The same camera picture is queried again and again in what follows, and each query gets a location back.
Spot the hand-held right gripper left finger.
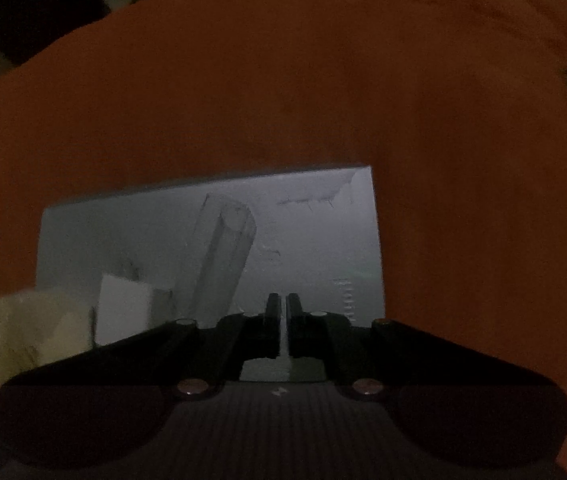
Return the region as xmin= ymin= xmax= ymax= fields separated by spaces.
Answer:
xmin=1 ymin=292 xmax=283 ymax=401

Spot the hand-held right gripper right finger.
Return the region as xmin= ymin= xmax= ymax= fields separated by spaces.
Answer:
xmin=286 ymin=292 xmax=564 ymax=401

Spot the small white box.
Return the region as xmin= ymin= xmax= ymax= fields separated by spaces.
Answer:
xmin=94 ymin=272 xmax=173 ymax=347

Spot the orange cloth covered desktop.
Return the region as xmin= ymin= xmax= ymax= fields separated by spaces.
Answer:
xmin=0 ymin=0 xmax=567 ymax=476

